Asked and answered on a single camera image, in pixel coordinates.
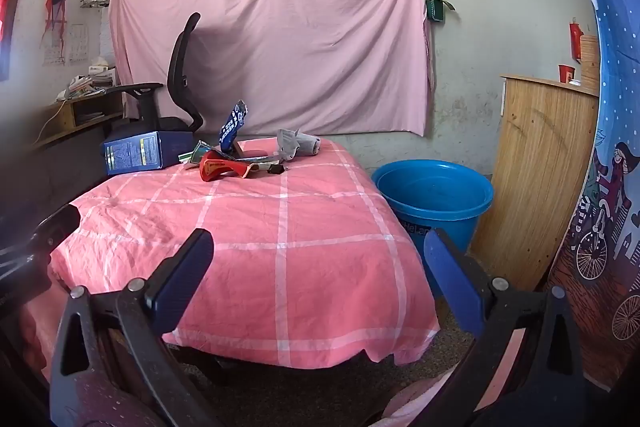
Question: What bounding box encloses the grey face mask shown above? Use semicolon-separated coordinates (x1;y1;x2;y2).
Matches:
276;128;321;162

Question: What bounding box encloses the red crumpled wrapper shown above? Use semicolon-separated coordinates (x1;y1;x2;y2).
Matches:
199;151;252;182

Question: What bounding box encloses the green hanging basket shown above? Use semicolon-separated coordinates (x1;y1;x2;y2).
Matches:
426;0;456;24

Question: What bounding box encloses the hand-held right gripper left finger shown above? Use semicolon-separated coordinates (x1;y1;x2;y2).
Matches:
47;228;226;427

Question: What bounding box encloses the red hanging ornament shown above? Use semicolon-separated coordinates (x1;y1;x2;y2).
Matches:
569;21;585;60

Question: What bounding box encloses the red tassel decoration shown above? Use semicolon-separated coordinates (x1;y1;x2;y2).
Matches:
44;0;70;38

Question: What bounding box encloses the black office chair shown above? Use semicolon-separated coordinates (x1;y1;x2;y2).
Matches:
102;12;205;135

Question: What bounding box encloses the blue snack wrapper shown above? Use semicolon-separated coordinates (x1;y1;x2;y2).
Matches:
217;99;249;155

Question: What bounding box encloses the pink checked tablecloth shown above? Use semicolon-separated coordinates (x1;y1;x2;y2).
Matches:
50;137;441;368

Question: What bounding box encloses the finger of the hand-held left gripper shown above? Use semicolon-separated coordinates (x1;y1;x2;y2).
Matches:
31;204;82;254

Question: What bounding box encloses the stack of books and papers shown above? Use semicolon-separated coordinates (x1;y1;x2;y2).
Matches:
55;57;118;100

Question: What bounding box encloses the blue carton box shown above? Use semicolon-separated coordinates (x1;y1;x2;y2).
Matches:
101;131;195;176

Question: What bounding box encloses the wall calendar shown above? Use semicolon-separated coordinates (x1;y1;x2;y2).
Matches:
42;24;90;66

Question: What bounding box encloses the wooden shelf with papers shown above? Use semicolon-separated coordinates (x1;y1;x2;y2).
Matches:
32;92;126;148

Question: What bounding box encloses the wooden cabinet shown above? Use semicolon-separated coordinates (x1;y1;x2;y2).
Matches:
470;34;601;293

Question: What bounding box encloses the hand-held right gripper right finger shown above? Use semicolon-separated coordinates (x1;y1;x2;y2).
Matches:
424;228;591;427

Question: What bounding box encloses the blue plastic basin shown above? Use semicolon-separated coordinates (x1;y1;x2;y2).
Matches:
371;159;495;300

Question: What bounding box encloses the pink wall sheet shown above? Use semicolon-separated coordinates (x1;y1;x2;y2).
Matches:
109;0;435;138

